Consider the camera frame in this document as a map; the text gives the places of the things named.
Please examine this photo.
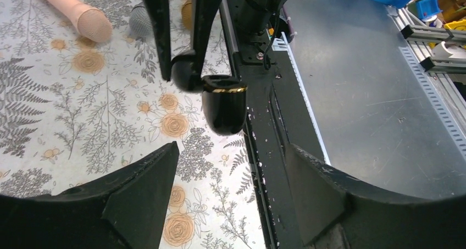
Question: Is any gold microphone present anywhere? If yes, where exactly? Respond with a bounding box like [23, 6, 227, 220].
[181, 0, 193, 31]

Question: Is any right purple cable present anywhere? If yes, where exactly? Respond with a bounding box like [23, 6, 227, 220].
[281, 5, 297, 41]

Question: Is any black earbud charging case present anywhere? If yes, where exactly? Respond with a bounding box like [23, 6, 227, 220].
[170, 49, 248, 137]

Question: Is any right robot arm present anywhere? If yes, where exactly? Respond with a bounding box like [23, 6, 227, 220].
[143, 0, 287, 81]

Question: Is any pink toy microphone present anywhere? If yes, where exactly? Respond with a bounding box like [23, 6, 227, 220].
[47, 0, 113, 43]

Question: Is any small blue bin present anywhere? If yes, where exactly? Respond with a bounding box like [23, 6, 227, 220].
[415, 0, 442, 20]

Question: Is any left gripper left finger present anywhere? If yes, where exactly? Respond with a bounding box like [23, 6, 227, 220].
[1, 142, 179, 248]

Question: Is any floral patterned mat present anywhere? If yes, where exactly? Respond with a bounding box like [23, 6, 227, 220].
[1, 0, 265, 248]

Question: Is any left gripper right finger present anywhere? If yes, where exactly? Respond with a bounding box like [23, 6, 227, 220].
[285, 143, 465, 248]

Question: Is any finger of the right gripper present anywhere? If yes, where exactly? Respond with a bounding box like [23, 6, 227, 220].
[143, 0, 171, 81]
[191, 0, 222, 75]

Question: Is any silver microphone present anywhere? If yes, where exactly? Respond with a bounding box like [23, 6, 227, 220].
[129, 2, 153, 37]

